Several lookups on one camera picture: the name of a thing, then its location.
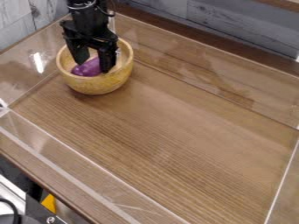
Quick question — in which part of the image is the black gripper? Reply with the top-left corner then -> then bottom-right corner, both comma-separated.
60,5 -> 117,74

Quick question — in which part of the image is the purple toy eggplant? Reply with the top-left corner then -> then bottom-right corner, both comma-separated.
70,57 -> 101,77

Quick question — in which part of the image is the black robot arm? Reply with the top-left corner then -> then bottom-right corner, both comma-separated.
60,0 -> 117,73

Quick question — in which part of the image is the light wooden bowl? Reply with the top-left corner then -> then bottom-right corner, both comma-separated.
56,38 -> 134,95

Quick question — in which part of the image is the black device with yellow label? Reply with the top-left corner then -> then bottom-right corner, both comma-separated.
0,192 -> 70,224

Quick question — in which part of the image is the clear acrylic tray wall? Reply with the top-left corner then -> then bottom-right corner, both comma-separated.
0,10 -> 299,224

